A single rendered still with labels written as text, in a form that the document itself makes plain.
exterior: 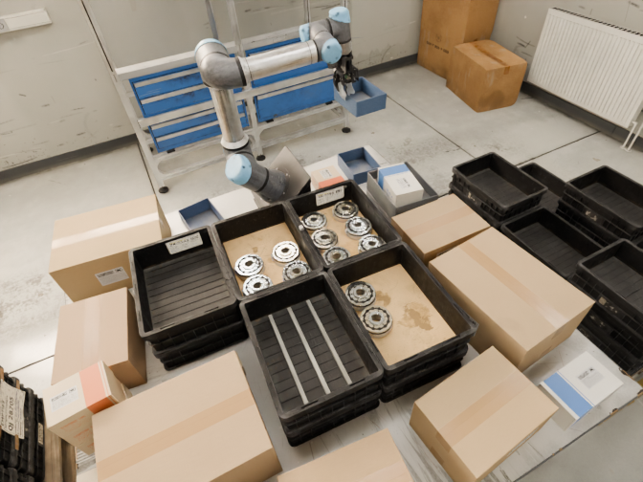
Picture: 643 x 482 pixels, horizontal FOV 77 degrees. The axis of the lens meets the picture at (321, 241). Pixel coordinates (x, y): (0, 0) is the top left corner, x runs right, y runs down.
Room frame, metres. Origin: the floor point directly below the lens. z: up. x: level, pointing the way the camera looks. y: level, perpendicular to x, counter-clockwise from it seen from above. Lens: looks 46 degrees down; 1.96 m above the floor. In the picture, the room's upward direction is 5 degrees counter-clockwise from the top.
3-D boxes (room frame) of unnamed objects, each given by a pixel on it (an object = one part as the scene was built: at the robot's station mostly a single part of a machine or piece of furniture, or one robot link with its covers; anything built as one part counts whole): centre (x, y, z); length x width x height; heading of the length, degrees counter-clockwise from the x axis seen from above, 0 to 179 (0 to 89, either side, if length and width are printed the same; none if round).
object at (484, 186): (1.68, -0.96, 0.37); 0.40 x 0.30 x 0.45; 23
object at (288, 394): (0.63, 0.07, 0.87); 0.40 x 0.30 x 0.11; 20
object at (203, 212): (1.38, 0.53, 0.74); 0.20 x 0.15 x 0.07; 31
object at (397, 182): (1.36, -0.35, 0.85); 0.20 x 0.12 x 0.09; 12
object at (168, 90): (2.78, 0.82, 0.60); 0.72 x 0.03 x 0.56; 113
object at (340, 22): (1.64, -0.14, 1.42); 0.09 x 0.08 x 0.11; 106
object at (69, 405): (0.51, 0.70, 0.89); 0.16 x 0.12 x 0.07; 119
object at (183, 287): (0.90, 0.49, 0.87); 0.40 x 0.30 x 0.11; 20
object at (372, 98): (1.70, -0.22, 1.11); 0.20 x 0.15 x 0.07; 24
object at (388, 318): (0.71, -0.15, 0.86); 0.10 x 0.10 x 0.01
